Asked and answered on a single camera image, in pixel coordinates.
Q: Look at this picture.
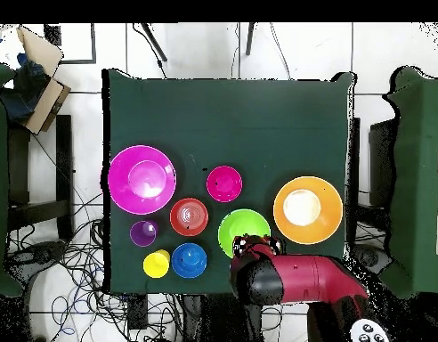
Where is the green bowl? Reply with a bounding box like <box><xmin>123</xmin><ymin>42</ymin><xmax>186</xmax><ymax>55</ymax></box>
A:
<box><xmin>217</xmin><ymin>208</ymin><xmax>272</xmax><ymax>259</ymax></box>

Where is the small crimson bowl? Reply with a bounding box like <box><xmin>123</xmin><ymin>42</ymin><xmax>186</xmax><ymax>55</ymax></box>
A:
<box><xmin>205</xmin><ymin>165</ymin><xmax>244</xmax><ymax>203</ymax></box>

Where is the small dark blue bowl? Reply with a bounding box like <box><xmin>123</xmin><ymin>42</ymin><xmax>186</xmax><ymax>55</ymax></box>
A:
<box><xmin>170</xmin><ymin>242</ymin><xmax>208</xmax><ymax>280</ymax></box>

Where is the large orange bowl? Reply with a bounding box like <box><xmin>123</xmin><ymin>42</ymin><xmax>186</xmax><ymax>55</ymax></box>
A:
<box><xmin>272</xmin><ymin>175</ymin><xmax>344</xmax><ymax>246</ymax></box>

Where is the small red-orange bowl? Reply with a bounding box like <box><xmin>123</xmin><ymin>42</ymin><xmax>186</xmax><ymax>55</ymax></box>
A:
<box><xmin>168</xmin><ymin>197</ymin><xmax>210</xmax><ymax>238</ymax></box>

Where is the yellow cup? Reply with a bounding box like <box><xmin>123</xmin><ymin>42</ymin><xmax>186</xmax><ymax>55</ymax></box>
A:
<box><xmin>142</xmin><ymin>248</ymin><xmax>171</xmax><ymax>280</ymax></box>

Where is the purple cup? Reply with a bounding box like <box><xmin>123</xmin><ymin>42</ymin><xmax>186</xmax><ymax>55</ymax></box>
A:
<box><xmin>129</xmin><ymin>219</ymin><xmax>159</xmax><ymax>248</ymax></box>

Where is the grey base with black knob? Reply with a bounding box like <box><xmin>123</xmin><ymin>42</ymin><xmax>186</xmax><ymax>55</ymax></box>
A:
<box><xmin>350</xmin><ymin>243</ymin><xmax>393</xmax><ymax>281</ymax></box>
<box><xmin>12</xmin><ymin>240</ymin><xmax>69</xmax><ymax>273</ymax></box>

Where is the dark green table cloth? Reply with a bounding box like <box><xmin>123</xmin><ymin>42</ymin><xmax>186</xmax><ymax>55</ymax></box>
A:
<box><xmin>101</xmin><ymin>68</ymin><xmax>357</xmax><ymax>297</ymax></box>

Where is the large pink bowl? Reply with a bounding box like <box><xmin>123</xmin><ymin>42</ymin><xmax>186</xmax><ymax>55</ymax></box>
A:
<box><xmin>107</xmin><ymin>144</ymin><xmax>178</xmax><ymax>216</ymax></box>

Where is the black power brick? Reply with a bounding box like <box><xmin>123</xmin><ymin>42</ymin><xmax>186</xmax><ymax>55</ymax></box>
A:
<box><xmin>127</xmin><ymin>294</ymin><xmax>149</xmax><ymax>330</ymax></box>

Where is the black tripod leg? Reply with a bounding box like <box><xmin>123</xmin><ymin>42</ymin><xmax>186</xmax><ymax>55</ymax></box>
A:
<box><xmin>140</xmin><ymin>22</ymin><xmax>168</xmax><ymax>62</ymax></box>
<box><xmin>245</xmin><ymin>22</ymin><xmax>256</xmax><ymax>56</ymax></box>

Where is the cardboard box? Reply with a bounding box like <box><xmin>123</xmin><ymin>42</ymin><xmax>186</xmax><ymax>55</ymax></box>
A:
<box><xmin>0</xmin><ymin>25</ymin><xmax>72</xmax><ymax>136</ymax></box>

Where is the dark blue cloth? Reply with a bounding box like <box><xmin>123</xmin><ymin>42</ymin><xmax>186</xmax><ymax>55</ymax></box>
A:
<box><xmin>0</xmin><ymin>53</ymin><xmax>51</xmax><ymax>122</ymax></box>

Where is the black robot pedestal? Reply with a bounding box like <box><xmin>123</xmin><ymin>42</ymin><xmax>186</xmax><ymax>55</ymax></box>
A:
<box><xmin>181</xmin><ymin>294</ymin><xmax>263</xmax><ymax>342</ymax></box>

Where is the tangle of cables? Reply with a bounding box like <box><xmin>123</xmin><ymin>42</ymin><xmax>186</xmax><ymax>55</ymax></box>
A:
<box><xmin>8</xmin><ymin>191</ymin><xmax>184</xmax><ymax>342</ymax></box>

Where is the black rectangular frame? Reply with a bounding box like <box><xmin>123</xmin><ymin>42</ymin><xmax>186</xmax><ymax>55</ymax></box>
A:
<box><xmin>44</xmin><ymin>22</ymin><xmax>97</xmax><ymax>65</ymax></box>

